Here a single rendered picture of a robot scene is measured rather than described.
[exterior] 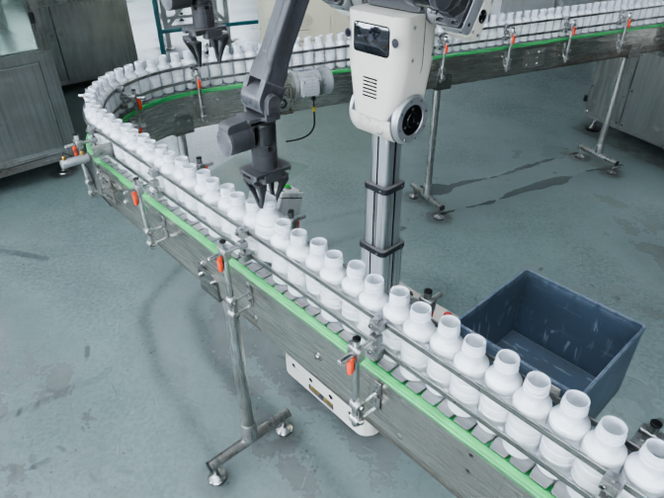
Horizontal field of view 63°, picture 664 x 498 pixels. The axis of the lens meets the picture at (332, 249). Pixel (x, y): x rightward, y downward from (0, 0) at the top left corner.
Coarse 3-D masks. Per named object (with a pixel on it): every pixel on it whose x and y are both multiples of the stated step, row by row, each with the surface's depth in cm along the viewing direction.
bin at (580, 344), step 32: (512, 288) 143; (544, 288) 142; (480, 320) 137; (512, 320) 153; (544, 320) 146; (576, 320) 139; (608, 320) 132; (544, 352) 149; (576, 352) 143; (608, 352) 136; (576, 384) 139; (608, 384) 124
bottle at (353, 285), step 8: (352, 264) 112; (360, 264) 112; (352, 272) 109; (360, 272) 109; (344, 280) 112; (352, 280) 110; (360, 280) 110; (344, 288) 111; (352, 288) 110; (360, 288) 110; (352, 296) 111; (344, 304) 114; (344, 312) 115; (352, 312) 114; (352, 320) 115; (344, 328) 118
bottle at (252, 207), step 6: (252, 198) 133; (246, 204) 132; (252, 204) 131; (252, 210) 131; (258, 210) 132; (246, 216) 133; (252, 216) 132; (246, 222) 133; (252, 222) 132; (252, 228) 133; (252, 240) 135; (252, 246) 136; (252, 252) 137; (258, 258) 137
